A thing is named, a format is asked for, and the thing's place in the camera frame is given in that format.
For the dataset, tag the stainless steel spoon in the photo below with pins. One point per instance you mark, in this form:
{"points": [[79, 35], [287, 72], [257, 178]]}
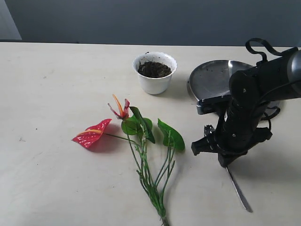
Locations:
{"points": [[238, 188]]}

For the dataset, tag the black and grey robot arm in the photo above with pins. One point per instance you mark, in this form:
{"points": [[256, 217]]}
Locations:
{"points": [[240, 94]]}

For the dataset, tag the artificial red anthurium plant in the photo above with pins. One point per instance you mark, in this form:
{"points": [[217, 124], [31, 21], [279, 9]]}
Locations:
{"points": [[138, 132]]}

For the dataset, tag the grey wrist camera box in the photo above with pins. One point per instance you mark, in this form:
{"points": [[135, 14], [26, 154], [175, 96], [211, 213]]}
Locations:
{"points": [[216, 105]]}

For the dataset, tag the round stainless steel plate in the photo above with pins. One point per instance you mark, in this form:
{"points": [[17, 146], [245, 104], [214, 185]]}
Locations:
{"points": [[211, 79]]}

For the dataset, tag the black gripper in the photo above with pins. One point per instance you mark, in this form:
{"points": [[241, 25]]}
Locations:
{"points": [[238, 134]]}

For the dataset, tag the white plastic flower pot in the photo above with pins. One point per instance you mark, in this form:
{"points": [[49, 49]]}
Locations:
{"points": [[155, 70]]}

